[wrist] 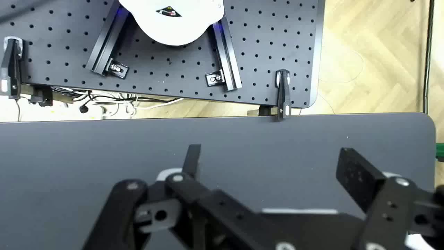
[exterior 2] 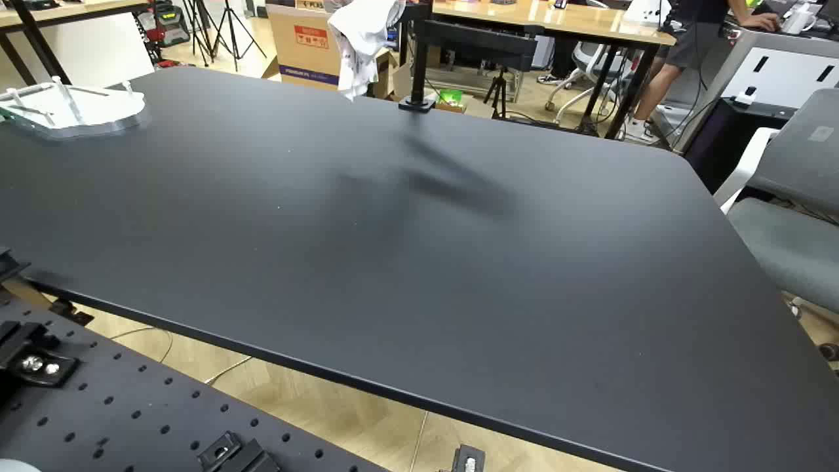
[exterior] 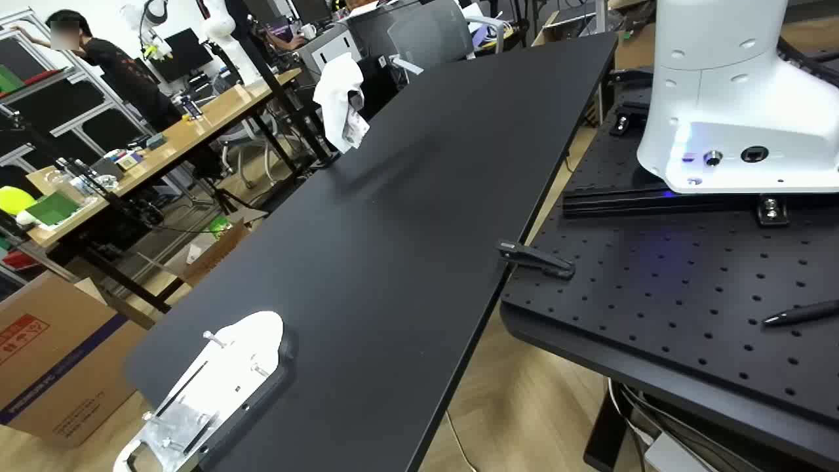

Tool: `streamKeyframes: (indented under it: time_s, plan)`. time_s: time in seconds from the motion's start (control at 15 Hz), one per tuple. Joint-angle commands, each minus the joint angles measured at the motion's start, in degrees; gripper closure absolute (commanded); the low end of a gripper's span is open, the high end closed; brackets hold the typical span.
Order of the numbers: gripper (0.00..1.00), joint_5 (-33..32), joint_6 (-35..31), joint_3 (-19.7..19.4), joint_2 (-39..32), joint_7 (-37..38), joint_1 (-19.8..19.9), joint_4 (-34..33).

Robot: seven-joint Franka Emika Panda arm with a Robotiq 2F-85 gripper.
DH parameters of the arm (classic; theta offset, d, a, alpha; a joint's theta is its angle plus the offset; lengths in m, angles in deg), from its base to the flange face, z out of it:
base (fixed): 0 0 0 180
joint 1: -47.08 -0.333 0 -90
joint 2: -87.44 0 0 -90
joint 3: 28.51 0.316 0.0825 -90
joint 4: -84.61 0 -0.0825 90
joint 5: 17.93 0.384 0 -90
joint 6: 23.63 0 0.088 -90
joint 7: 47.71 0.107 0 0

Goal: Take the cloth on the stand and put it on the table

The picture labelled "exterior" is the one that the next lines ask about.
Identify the white cloth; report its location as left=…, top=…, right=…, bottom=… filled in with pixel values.
left=313, top=50, right=372, bottom=158

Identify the white metal cloth stand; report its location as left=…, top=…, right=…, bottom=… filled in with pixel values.
left=348, top=51, right=428, bottom=114

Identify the black clamp lever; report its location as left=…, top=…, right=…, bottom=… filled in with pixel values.
left=498, top=240, right=576, bottom=282

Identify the black office chair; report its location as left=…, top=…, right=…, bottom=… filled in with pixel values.
left=346, top=0, right=474, bottom=99

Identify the open brown cardboard box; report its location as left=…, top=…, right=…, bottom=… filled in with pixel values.
left=184, top=221, right=254, bottom=287

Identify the long wooden desk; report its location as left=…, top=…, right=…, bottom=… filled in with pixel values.
left=25, top=65, right=305, bottom=257

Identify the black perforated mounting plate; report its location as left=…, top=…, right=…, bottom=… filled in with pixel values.
left=498, top=82, right=839, bottom=470

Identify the black laptop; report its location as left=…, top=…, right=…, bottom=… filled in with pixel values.
left=164, top=27, right=219, bottom=86

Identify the person in black shirt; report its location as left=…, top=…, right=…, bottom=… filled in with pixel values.
left=44, top=7, right=181, bottom=134

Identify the green pad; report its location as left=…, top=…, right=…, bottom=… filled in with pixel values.
left=25, top=192, right=85, bottom=231

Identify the large printed cardboard box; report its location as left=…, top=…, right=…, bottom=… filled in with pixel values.
left=0, top=270, right=153, bottom=451

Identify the black pen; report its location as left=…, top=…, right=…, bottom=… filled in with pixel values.
left=760, top=298, right=839, bottom=329

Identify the yellow-green object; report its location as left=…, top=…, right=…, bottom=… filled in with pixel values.
left=0, top=184, right=36, bottom=221

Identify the black aluminium rail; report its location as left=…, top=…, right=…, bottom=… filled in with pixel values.
left=562, top=184, right=839, bottom=221

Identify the white clamp bracket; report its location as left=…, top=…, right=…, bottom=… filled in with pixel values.
left=114, top=308, right=295, bottom=472

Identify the grey cable bundle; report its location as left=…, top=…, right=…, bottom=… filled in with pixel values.
left=608, top=382, right=746, bottom=472

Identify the metal mounting bolt bracket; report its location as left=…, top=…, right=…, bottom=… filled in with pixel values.
left=755, top=196, right=791, bottom=231

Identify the grey metal shelf frame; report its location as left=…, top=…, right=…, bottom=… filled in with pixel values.
left=0, top=7, right=153, bottom=177

